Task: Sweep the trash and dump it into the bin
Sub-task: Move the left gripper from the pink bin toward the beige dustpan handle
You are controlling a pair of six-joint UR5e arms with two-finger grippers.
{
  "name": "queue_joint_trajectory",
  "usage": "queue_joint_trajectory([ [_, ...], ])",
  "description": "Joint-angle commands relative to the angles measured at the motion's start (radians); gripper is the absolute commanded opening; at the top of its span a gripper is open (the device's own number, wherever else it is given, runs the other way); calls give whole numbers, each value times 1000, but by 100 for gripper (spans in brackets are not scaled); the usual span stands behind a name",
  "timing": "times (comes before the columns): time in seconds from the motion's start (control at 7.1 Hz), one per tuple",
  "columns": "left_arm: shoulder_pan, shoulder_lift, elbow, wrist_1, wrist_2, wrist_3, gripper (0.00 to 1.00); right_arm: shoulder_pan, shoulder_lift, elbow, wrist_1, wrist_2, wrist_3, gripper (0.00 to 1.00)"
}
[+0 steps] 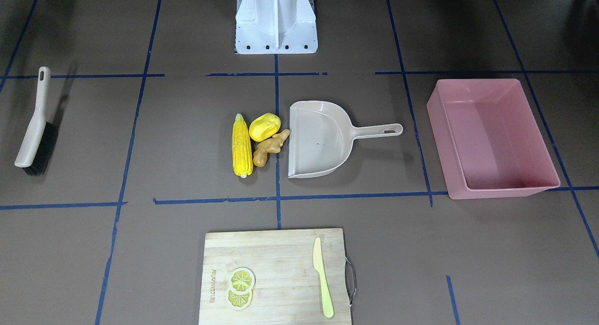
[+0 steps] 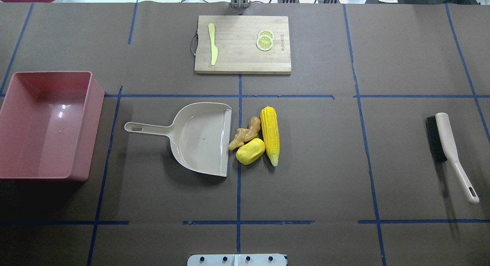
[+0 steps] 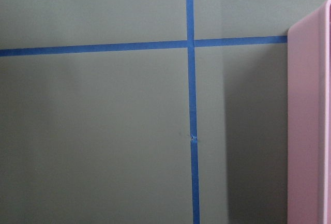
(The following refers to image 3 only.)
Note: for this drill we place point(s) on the pink plastic bin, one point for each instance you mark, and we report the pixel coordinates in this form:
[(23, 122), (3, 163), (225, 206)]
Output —
[(309, 118)]

